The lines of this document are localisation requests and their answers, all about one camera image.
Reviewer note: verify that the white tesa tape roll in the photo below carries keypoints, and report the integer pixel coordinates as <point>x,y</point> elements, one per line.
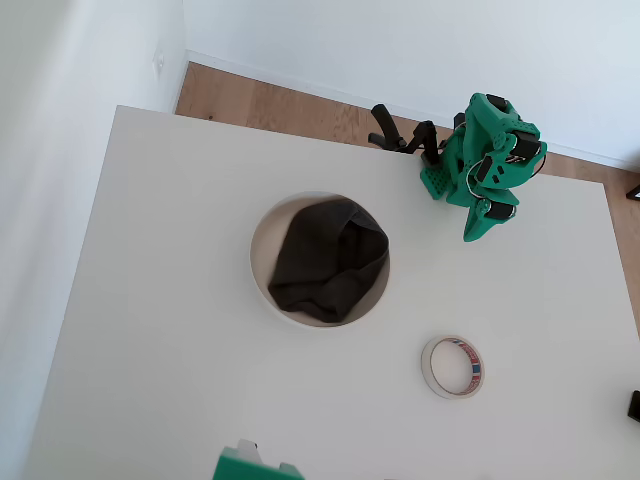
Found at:
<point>426,367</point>

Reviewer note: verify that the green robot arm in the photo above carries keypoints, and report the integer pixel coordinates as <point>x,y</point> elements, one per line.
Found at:
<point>485,125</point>

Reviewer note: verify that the dark grey cloth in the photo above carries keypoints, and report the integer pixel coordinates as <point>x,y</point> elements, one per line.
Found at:
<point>325,260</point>

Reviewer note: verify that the small black box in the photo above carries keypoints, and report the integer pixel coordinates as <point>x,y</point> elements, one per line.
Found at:
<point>634,406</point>

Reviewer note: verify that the green printed plastic part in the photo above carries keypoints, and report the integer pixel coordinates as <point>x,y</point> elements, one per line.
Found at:
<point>240,467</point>

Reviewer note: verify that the white round bowl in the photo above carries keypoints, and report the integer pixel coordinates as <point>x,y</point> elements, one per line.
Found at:
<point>262,240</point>

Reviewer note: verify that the black table clamp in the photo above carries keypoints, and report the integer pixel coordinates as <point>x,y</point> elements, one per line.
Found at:
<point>387,125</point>

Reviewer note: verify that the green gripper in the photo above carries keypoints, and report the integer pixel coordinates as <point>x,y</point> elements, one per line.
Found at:
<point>481,223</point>

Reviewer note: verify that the black furniture corner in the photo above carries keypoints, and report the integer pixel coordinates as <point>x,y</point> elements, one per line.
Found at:
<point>634,193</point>

